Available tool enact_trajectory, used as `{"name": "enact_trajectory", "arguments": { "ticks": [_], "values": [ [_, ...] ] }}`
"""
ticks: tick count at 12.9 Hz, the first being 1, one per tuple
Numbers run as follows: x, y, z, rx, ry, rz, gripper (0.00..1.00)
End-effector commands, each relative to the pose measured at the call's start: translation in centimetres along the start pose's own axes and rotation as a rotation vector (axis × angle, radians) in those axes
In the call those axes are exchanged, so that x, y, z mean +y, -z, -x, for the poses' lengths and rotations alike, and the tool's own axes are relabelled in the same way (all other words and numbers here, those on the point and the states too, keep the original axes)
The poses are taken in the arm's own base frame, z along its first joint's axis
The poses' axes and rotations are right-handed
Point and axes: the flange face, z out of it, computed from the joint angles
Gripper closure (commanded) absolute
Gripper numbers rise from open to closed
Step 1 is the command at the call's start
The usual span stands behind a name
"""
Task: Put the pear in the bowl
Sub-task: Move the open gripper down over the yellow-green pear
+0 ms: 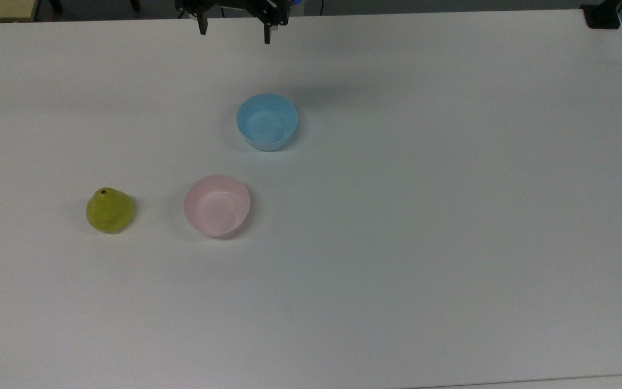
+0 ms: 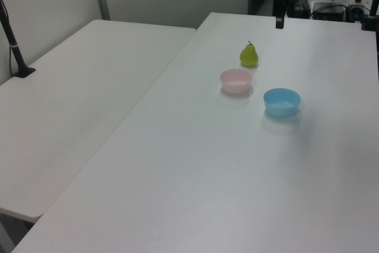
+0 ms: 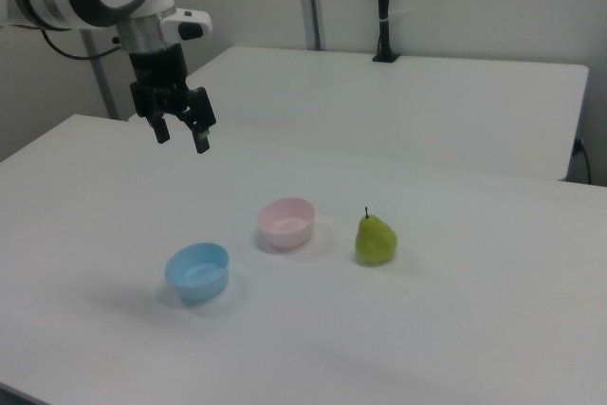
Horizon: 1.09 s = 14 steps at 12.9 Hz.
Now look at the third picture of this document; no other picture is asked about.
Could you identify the pink plastic bowl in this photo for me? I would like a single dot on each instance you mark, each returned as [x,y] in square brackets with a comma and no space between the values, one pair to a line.
[286,224]

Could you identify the black camera stand pole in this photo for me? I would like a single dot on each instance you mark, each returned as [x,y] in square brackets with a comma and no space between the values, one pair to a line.
[385,6]

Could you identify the blue plastic bowl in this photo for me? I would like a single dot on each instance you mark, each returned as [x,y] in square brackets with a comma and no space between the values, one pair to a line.
[197,272]

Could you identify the grey metal frame post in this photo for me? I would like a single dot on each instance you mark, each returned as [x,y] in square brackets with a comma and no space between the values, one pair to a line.
[98,73]

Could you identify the green pear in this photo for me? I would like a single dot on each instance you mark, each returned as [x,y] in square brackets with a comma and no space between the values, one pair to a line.
[374,244]

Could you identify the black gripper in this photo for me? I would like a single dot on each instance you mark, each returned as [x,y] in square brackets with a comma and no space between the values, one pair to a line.
[159,78]

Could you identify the white side table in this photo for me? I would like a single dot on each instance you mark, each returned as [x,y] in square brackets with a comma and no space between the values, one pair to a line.
[403,106]

